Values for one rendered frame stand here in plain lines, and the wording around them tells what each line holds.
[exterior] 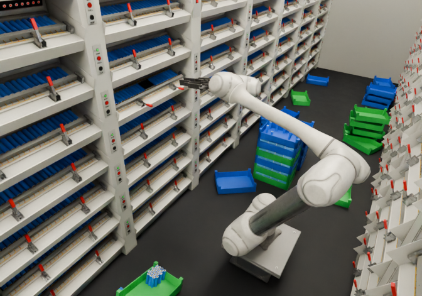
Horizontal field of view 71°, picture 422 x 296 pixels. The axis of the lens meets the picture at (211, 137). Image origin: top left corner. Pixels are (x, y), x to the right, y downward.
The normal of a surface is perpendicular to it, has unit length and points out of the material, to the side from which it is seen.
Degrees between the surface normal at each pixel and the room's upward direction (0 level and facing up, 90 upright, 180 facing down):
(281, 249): 2
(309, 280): 0
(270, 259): 2
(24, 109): 21
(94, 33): 90
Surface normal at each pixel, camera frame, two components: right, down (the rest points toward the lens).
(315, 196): -0.62, 0.29
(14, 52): 0.33, -0.68
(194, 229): 0.04, -0.84
